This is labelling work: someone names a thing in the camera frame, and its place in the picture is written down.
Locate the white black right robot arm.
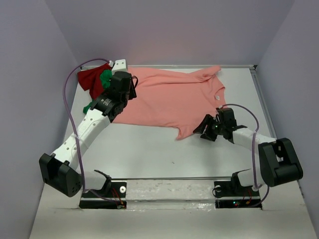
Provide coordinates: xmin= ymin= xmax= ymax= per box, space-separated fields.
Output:
xmin=193 ymin=104 xmax=304 ymax=195

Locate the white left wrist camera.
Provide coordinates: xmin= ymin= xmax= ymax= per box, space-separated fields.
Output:
xmin=108 ymin=59 xmax=128 ymax=75

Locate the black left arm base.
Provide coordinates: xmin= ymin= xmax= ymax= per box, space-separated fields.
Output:
xmin=79 ymin=180 xmax=127 ymax=210

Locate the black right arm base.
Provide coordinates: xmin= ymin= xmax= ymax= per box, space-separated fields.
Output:
xmin=212 ymin=181 xmax=262 ymax=209

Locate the dark red t shirt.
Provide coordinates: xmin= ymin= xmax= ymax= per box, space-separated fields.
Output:
xmin=77 ymin=63 xmax=111 ymax=98

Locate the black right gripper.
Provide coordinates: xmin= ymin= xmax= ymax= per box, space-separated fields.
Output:
xmin=192 ymin=114 xmax=225 ymax=141

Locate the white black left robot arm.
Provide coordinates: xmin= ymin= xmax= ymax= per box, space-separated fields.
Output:
xmin=39 ymin=71 xmax=138 ymax=197

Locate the green t shirt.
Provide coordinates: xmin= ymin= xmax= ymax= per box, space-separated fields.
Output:
xmin=83 ymin=69 xmax=112 ymax=114

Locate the pink t shirt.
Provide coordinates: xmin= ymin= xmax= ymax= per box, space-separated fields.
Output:
xmin=113 ymin=66 xmax=225 ymax=140

